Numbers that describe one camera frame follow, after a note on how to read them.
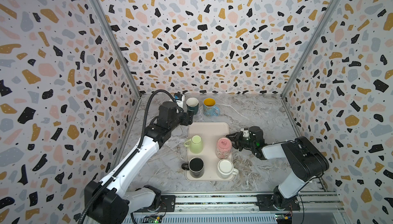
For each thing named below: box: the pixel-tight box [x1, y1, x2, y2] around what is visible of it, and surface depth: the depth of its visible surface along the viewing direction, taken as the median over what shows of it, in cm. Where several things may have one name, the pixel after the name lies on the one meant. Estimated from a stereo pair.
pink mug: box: [215, 137, 233, 160], surface depth 85 cm
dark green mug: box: [186, 97, 200, 116], surface depth 105 cm
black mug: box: [181, 156, 205, 179], surface depth 79 cm
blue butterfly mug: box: [203, 97, 221, 118], surface depth 107 cm
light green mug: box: [183, 135, 204, 154], surface depth 87 cm
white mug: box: [217, 158, 239, 179], surface depth 80 cm
